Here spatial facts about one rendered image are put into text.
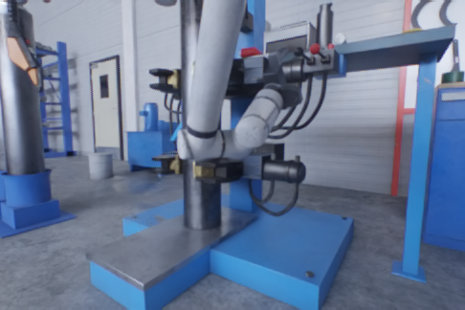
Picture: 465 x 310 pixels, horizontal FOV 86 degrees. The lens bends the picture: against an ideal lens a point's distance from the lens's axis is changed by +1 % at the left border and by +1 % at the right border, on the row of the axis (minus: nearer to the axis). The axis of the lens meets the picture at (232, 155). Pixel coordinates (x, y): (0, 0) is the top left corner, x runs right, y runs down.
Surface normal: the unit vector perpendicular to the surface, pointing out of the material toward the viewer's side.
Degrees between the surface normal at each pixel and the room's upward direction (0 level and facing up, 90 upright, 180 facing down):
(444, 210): 90
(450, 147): 90
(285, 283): 90
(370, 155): 90
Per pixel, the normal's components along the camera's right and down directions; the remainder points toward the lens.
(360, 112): -0.55, 0.09
